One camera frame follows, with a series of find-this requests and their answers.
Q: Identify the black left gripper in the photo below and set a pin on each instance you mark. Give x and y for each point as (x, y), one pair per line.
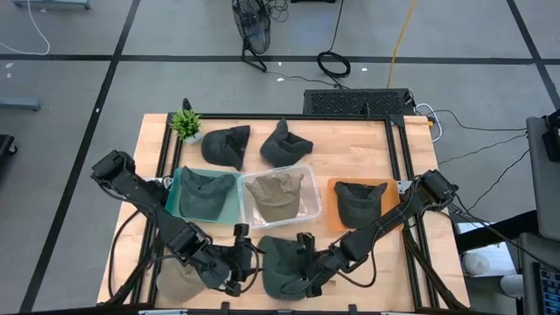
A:
(227, 267)

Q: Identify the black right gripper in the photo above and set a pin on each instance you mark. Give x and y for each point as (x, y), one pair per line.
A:
(319, 264)

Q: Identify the dark green baseball cap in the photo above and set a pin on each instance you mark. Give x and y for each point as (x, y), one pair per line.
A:
(203, 197)
(275, 262)

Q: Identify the khaki baseball cap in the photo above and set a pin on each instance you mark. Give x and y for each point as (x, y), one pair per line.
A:
(275, 199)
(175, 284)

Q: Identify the black baseball cap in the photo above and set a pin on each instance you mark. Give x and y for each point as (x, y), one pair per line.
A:
(284, 149)
(359, 205)
(223, 146)

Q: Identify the clear plastic bin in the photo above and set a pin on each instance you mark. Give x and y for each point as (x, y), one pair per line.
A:
(312, 192)

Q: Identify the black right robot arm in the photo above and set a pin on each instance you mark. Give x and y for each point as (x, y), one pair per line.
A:
(394, 214)

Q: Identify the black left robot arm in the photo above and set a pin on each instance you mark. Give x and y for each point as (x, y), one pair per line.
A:
(144, 197)

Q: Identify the green plastic bin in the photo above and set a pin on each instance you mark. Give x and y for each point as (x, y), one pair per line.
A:
(229, 212)

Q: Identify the orange plastic bin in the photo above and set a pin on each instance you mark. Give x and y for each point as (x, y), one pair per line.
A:
(331, 205)

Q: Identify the small potted green plant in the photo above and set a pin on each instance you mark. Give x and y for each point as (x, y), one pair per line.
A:
(186, 124)

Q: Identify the grey furniture panel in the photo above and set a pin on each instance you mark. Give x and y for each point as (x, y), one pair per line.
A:
(544, 197)

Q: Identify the black floor fan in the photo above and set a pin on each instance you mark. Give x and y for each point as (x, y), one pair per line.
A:
(256, 26)

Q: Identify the black object at floor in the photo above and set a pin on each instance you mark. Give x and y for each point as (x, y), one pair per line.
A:
(6, 146)

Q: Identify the grey furniture foot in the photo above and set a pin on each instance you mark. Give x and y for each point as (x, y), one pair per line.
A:
(19, 104)

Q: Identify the black device on furniture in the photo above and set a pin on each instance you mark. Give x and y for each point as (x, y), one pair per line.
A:
(553, 140)

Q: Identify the grey furniture base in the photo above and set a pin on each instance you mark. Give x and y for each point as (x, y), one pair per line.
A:
(52, 3)

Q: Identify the black frame clip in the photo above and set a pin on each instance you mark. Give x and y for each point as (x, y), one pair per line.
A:
(352, 308)
(225, 306)
(186, 105)

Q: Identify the black metal frame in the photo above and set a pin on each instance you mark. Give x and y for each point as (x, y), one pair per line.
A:
(245, 116)

